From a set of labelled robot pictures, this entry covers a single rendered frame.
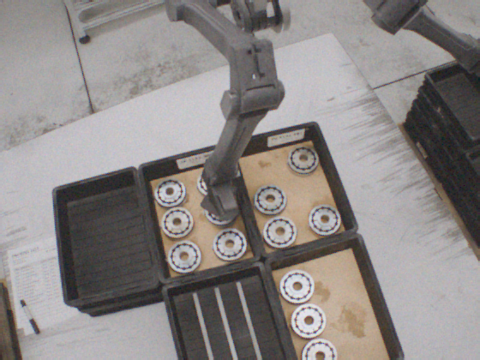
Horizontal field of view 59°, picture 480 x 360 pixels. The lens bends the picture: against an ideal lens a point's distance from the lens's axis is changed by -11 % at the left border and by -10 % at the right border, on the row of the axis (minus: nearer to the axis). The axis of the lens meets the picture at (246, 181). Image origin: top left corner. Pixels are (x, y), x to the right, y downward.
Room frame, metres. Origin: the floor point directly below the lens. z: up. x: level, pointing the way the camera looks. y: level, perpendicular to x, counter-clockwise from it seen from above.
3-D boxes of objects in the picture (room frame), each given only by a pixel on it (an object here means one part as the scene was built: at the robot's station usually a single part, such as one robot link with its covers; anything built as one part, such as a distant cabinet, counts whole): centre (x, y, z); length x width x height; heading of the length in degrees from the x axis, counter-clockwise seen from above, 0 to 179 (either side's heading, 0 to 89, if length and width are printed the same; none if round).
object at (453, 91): (1.14, -1.06, 0.37); 0.40 x 0.30 x 0.45; 20
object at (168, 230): (0.52, 0.22, 0.86); 0.10 x 0.10 x 0.01
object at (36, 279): (0.37, 0.76, 0.70); 0.33 x 0.23 x 0.01; 20
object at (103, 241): (0.47, 0.45, 0.87); 0.40 x 0.30 x 0.11; 12
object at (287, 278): (0.29, -0.13, 0.86); 0.10 x 0.10 x 0.01
